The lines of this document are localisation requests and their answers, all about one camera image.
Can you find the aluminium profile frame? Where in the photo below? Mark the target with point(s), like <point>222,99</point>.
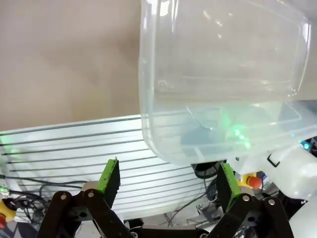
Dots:
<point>74,153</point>

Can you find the clear plastic bin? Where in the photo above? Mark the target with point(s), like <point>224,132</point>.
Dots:
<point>218,74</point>

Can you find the yellow red emergency stop button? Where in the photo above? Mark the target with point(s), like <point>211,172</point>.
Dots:
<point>253,180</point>
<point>6,210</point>

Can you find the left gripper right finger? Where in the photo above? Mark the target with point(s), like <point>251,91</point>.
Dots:
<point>252,218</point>

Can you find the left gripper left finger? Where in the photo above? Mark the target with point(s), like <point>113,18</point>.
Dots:
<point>84,213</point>

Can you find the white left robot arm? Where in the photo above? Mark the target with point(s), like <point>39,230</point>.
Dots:
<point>292,173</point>

